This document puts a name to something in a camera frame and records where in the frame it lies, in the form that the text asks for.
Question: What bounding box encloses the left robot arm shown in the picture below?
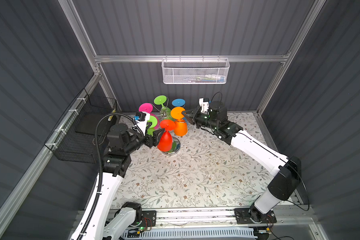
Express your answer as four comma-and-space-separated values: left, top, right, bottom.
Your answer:
71, 112, 164, 240

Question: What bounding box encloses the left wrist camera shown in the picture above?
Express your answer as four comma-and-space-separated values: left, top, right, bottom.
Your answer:
134, 112, 150, 135

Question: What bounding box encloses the black wire wall basket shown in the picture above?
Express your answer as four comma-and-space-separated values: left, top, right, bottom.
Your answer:
45, 90, 118, 164

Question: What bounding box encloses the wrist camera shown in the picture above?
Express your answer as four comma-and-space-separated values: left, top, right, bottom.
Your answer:
199, 98, 210, 114
134, 112, 150, 135

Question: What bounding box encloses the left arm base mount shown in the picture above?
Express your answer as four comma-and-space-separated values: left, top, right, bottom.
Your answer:
130, 210, 157, 228

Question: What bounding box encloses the red wine glass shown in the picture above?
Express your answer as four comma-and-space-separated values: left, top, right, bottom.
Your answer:
158, 120, 175, 152

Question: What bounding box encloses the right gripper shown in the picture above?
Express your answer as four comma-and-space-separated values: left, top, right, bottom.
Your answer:
181, 107, 218, 132

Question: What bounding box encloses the blue wine glass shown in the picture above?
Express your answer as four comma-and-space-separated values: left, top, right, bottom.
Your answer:
171, 99, 186, 120

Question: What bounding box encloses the white perforated cable tray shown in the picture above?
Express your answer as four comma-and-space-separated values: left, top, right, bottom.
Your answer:
121, 227, 258, 240

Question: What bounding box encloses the chrome wine glass rack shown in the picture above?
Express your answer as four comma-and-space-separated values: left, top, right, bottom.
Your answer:
149, 104, 187, 156

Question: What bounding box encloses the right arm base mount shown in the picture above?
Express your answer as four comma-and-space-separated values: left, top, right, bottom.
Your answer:
234, 208, 277, 224

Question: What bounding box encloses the yellow marker in basket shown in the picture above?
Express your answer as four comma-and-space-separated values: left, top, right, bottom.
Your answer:
108, 109, 116, 122

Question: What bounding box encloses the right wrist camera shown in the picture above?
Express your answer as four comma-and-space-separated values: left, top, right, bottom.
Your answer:
199, 98, 210, 114

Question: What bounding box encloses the orange wine glass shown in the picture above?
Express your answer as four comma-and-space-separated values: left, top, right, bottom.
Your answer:
171, 107, 188, 137

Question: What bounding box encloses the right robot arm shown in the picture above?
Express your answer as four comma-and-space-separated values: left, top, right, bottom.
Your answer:
180, 98, 304, 223

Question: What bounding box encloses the white wire wall basket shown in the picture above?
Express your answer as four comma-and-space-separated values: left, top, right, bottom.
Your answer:
161, 58, 230, 85

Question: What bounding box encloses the green wine glass back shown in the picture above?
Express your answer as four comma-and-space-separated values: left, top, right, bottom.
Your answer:
154, 95, 172, 121

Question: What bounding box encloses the pink wine glass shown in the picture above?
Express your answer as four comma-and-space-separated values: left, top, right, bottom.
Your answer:
139, 103, 157, 117

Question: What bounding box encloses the yellow-green wine glass front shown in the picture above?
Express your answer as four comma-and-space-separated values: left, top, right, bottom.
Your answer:
147, 115, 159, 136

